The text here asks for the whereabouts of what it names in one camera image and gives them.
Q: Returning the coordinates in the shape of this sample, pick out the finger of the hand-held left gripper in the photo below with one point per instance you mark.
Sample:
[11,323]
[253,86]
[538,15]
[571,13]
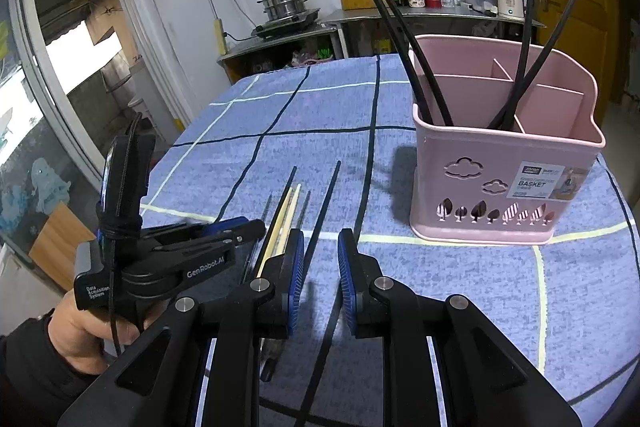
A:
[250,229]
[227,224]

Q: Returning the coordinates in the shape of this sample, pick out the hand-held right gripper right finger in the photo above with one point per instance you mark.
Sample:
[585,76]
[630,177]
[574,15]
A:
[345,277]

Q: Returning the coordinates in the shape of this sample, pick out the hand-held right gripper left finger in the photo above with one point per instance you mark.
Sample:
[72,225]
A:
[295,267]

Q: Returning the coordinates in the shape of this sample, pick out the grey chopstick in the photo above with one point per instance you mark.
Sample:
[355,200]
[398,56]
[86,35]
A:
[304,209]
[257,237]

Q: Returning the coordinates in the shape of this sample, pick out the wooden chopstick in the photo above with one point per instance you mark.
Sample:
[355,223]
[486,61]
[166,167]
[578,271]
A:
[270,252]
[286,227]

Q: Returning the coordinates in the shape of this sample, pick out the pink plastic utensil basket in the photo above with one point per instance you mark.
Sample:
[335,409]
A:
[475,187]

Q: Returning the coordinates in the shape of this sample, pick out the person's left forearm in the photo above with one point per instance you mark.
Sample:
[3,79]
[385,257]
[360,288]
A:
[30,372]

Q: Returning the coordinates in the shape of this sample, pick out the person's left hand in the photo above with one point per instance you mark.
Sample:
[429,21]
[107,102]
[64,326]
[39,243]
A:
[85,332]

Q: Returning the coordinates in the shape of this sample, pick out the blue checked tablecloth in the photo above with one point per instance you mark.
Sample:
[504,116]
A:
[225,167]

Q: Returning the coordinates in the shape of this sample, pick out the brown wooden stool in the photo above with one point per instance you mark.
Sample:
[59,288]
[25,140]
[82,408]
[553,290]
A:
[60,247]

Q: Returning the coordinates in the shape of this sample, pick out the low steel counter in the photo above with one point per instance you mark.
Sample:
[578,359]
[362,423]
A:
[250,52]

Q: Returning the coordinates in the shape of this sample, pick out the beige power strip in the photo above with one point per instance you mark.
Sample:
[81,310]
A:
[220,37]

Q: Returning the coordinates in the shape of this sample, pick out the glass sliding door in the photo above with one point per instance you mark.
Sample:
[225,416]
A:
[25,132]

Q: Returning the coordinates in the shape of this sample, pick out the black cooktop stove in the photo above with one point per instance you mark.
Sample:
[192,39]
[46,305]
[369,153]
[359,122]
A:
[285,27]

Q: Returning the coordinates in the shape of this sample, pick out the steel steamer pot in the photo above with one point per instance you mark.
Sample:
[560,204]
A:
[282,4]

